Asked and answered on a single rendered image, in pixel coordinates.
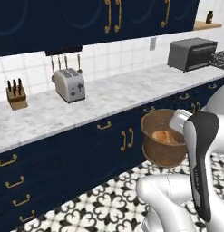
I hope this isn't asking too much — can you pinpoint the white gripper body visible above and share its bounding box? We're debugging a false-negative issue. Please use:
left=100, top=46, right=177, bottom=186
left=169, top=109, right=193, bottom=134

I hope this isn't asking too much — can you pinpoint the golden bread loaf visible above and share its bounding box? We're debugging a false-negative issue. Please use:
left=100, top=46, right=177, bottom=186
left=151, top=130, right=180, bottom=146

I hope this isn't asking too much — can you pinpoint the brown round basket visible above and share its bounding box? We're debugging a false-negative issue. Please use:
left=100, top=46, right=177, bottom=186
left=141, top=108, right=188, bottom=169

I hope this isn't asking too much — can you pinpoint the navy base cabinet run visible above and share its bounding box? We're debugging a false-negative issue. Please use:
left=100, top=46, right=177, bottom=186
left=0, top=75, right=224, bottom=232

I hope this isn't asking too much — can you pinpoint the grey toaster oven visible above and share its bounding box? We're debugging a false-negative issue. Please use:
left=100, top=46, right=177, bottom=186
left=167, top=37, right=219, bottom=73

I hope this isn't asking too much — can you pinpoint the black hob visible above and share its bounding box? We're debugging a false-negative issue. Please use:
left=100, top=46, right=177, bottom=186
left=209, top=49, right=224, bottom=71

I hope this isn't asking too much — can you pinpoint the dark brown bottle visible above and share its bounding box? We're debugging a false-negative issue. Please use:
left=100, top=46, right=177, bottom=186
left=205, top=10, right=215, bottom=24

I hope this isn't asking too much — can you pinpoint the white toaster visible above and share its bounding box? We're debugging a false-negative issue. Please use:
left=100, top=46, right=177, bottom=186
left=51, top=67, right=87, bottom=104

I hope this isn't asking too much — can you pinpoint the wooden knife block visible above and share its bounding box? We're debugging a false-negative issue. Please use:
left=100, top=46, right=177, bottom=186
left=5, top=85, right=29, bottom=111

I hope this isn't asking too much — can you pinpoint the brass base cabinet door handle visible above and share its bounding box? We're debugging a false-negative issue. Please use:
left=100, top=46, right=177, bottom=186
left=127, top=127, right=135, bottom=150
left=120, top=130, right=128, bottom=152
left=190, top=101, right=201, bottom=114

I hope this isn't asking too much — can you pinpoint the grey wall outlet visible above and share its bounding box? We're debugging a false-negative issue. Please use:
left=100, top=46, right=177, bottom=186
left=149, top=36, right=158, bottom=52

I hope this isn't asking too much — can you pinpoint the wooden wall shelf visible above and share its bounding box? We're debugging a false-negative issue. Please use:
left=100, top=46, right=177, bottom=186
left=193, top=20, right=223, bottom=32

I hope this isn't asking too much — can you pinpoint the brass wall cabinet handle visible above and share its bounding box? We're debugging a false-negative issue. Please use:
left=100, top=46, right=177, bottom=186
left=113, top=0, right=122, bottom=34
left=103, top=0, right=112, bottom=34
left=160, top=0, right=171, bottom=29

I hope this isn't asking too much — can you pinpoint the navy wall cabinet door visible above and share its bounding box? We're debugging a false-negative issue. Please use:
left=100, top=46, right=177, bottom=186
left=112, top=0, right=161, bottom=43
left=0, top=0, right=55, bottom=58
left=158, top=0, right=200, bottom=36
left=52, top=0, right=114, bottom=51

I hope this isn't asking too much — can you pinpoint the black utensil rail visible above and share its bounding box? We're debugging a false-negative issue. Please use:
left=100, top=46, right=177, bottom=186
left=44, top=44, right=83, bottom=57

